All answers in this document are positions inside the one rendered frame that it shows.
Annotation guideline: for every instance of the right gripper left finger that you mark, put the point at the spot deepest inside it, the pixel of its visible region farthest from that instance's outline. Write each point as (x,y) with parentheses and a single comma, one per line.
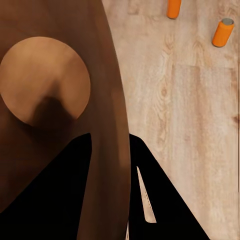
(50,207)

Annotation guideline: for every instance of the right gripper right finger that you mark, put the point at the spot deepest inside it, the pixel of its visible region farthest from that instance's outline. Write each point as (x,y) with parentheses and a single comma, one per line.
(174,220)

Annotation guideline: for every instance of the trash can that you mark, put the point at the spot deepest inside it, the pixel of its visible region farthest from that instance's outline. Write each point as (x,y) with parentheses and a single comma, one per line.
(59,79)

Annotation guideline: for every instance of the can of soda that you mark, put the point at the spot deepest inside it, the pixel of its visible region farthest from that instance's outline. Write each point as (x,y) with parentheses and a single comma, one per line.
(223,32)
(174,7)

